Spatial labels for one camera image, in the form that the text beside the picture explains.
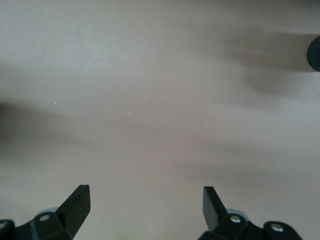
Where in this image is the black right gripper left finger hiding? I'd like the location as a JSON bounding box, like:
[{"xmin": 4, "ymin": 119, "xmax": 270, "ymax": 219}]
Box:
[{"xmin": 0, "ymin": 184, "xmax": 92, "ymax": 240}]

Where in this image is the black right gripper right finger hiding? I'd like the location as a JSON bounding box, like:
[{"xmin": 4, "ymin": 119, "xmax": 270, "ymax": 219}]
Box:
[{"xmin": 198, "ymin": 185, "xmax": 304, "ymax": 240}]

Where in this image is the black cylindrical object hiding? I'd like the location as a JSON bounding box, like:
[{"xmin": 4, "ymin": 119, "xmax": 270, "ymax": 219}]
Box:
[{"xmin": 305, "ymin": 35, "xmax": 320, "ymax": 74}]

